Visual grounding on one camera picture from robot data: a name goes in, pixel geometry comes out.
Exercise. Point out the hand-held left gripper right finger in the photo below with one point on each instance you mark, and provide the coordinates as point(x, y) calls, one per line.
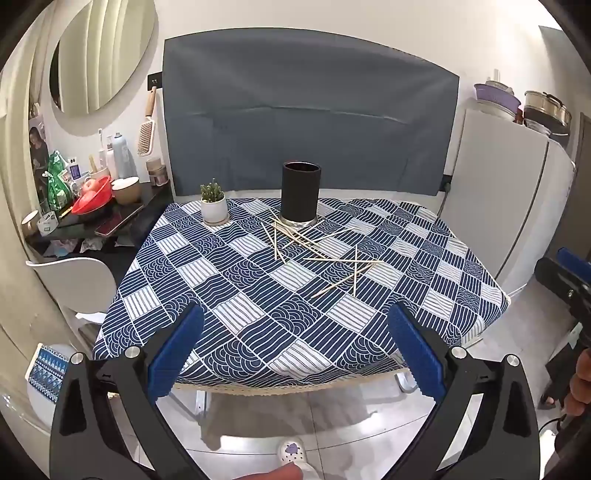
point(413, 350)

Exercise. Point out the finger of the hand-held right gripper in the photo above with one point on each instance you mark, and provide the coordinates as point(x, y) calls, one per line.
point(554, 281)
point(575, 264)

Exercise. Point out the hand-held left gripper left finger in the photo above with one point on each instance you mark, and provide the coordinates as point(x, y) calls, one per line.
point(178, 350)

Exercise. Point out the pile of chopsticks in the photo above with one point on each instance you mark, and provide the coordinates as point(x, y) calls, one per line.
point(274, 242)

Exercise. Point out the black cylindrical utensil holder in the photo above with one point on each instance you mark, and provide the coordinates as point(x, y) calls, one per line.
point(300, 194)

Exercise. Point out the person's right hand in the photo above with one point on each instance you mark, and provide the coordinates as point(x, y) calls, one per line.
point(579, 383)

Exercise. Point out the white table leg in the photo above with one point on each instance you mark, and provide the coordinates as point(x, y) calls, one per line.
point(405, 382)
point(202, 402)

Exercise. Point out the blue white patterned tablecloth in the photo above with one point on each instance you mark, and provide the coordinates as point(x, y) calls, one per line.
point(258, 295)

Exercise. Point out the white refrigerator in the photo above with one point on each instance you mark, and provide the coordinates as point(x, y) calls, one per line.
point(508, 184)

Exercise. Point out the white chair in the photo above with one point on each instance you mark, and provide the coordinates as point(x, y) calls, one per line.
point(69, 281)

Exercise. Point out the blue patterned stool cushion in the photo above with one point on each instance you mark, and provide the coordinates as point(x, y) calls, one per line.
point(46, 374)

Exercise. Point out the round wooden coaster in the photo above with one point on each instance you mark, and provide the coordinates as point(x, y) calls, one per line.
point(225, 220)

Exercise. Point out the red phone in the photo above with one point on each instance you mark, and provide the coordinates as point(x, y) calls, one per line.
point(108, 225)

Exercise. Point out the potted cactus in white pot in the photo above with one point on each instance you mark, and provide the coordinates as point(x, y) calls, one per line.
point(213, 205)

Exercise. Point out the black side table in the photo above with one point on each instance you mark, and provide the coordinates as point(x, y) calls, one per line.
point(150, 201)

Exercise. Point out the white purple slipper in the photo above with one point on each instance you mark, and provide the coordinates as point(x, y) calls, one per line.
point(292, 452)

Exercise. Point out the steel cooking pot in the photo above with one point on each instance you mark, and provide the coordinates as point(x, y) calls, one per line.
point(547, 108)

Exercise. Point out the white ceramic bowl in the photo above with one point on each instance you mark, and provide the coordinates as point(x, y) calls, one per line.
point(127, 191)

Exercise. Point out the red plastic bowl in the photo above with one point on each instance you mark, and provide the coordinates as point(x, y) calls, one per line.
point(94, 201)

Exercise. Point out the beige cosmetic jar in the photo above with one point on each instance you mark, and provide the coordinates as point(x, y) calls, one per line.
point(157, 173)

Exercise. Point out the purple plastic basin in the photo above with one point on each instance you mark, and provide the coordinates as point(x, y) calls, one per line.
point(496, 94)

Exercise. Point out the white lotion bottle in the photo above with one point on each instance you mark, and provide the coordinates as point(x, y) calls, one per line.
point(111, 159)

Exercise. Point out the grey spray bottle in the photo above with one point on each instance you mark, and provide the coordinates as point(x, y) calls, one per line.
point(122, 154)

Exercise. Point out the green snack bag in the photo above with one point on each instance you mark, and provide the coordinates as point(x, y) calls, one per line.
point(57, 182)

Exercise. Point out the wooden hairbrush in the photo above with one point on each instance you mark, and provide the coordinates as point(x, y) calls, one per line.
point(145, 134)

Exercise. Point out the round wall mirror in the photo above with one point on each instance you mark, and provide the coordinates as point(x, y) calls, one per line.
point(101, 50)

